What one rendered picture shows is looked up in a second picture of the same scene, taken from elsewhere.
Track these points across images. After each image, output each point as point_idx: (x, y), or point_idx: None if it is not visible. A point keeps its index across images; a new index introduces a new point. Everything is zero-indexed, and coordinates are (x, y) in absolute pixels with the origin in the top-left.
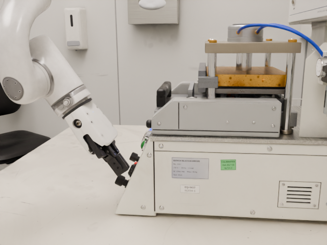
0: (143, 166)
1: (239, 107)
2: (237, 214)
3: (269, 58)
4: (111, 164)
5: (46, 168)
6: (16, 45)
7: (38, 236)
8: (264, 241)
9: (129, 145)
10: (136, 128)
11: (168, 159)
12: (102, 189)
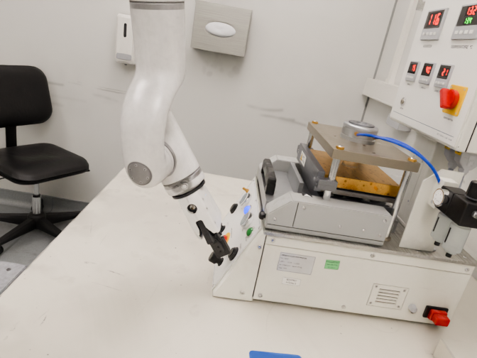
0: (251, 256)
1: (354, 215)
2: (329, 307)
3: None
4: (215, 247)
5: (121, 225)
6: (155, 133)
7: (143, 319)
8: (355, 339)
9: None
10: None
11: (277, 253)
12: (189, 260)
